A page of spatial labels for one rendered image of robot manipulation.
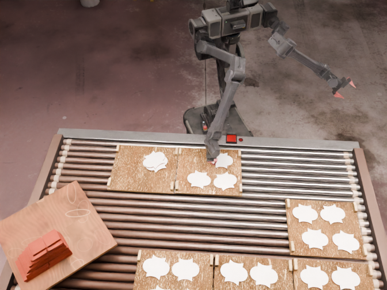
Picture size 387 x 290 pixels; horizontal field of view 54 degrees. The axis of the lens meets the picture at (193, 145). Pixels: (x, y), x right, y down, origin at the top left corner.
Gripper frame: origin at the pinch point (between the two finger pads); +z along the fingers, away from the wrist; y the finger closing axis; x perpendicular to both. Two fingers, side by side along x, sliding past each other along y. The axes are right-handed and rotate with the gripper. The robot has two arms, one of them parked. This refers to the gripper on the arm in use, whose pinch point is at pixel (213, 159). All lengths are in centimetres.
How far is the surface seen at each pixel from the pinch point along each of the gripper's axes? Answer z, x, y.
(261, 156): 9.6, -29.7, 6.1
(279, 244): 11, -36, -54
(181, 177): -3.0, 19.8, -14.1
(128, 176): -10, 53, -15
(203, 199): 1.4, 6.1, -28.1
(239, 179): 4.5, -15.5, -13.5
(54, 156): -22, 102, -3
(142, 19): 76, 117, 293
